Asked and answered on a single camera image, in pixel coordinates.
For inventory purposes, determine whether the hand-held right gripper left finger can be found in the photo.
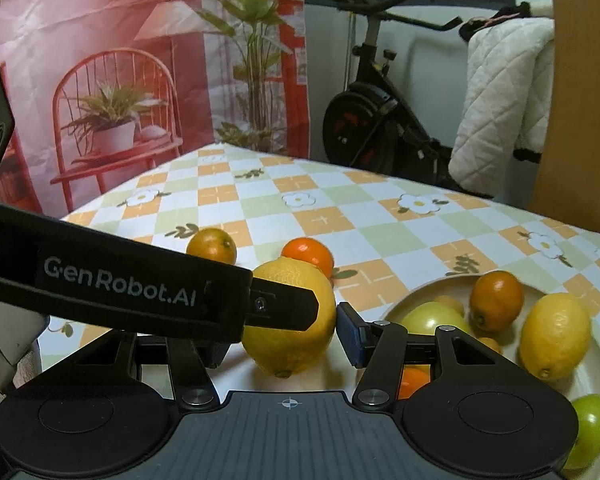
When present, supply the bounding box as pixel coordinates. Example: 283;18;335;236
72;331;228;409

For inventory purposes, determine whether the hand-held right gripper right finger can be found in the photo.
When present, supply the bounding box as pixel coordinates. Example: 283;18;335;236
336;302;511;411

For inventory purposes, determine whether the black fuzzy garment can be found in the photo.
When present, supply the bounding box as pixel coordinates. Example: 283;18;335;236
459;2;531;41

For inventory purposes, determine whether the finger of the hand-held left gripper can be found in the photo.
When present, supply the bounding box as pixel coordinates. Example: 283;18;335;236
244;275;322;332

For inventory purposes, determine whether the checkered floral tablecloth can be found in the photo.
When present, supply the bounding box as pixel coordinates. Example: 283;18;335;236
37;142;600;411

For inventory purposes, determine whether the bright orange tangerine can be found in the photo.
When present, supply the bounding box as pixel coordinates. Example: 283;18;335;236
281;237;335;281

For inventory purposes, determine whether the yellow lemon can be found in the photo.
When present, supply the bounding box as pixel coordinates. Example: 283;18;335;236
519;292;593;381
241;256;337;378

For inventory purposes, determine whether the small green fruit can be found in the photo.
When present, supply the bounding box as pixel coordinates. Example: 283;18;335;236
562;394;600;471

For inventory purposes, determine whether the yellow-green apple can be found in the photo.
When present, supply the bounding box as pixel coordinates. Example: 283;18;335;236
400;301;473;336

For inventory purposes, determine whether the red printed backdrop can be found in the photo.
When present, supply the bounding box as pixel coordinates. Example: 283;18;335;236
0;0;311;221

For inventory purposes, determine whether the small orange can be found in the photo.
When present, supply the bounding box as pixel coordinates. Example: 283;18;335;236
397;366;433;401

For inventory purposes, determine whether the black exercise bike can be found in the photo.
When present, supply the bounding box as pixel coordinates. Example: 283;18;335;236
322;0;496;198

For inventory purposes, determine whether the white quilted blanket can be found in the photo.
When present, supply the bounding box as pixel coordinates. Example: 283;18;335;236
450;17;556;193

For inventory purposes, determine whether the round wooden board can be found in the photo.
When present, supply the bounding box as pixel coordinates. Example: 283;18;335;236
527;0;600;238

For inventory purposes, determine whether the dark orange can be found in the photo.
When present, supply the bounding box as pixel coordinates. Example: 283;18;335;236
186;228;238;265
469;270;525;332

